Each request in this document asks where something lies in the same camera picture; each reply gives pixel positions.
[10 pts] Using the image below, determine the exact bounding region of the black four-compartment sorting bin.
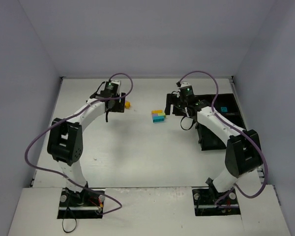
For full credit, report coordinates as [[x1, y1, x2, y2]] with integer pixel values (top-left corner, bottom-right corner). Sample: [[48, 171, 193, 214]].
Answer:
[[192, 95, 245, 151]]

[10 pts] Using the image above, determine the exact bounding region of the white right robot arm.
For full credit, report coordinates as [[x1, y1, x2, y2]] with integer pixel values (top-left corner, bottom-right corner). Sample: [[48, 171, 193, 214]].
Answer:
[[165, 82, 264, 197]]

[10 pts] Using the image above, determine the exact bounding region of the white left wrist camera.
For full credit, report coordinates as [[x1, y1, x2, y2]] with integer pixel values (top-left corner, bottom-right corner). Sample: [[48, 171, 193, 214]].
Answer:
[[111, 80, 121, 86]]

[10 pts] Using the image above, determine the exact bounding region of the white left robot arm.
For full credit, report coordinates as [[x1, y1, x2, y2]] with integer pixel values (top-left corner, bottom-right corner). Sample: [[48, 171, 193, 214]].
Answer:
[[47, 80, 125, 199]]

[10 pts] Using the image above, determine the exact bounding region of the multicolor lego cluster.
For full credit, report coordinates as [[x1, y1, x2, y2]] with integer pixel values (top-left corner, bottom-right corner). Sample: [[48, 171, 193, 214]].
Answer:
[[151, 110, 166, 123]]

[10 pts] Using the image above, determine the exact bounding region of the yellow small lego brick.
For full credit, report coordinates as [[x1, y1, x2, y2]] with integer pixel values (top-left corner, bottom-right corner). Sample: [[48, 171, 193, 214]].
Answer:
[[125, 101, 131, 109]]

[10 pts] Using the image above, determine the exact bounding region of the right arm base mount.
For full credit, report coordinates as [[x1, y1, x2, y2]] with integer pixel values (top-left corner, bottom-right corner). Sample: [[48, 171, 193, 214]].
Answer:
[[192, 187, 241, 217]]

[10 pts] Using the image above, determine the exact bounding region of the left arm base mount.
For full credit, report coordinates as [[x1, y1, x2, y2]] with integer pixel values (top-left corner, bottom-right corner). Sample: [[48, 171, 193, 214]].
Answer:
[[57, 188, 105, 219]]

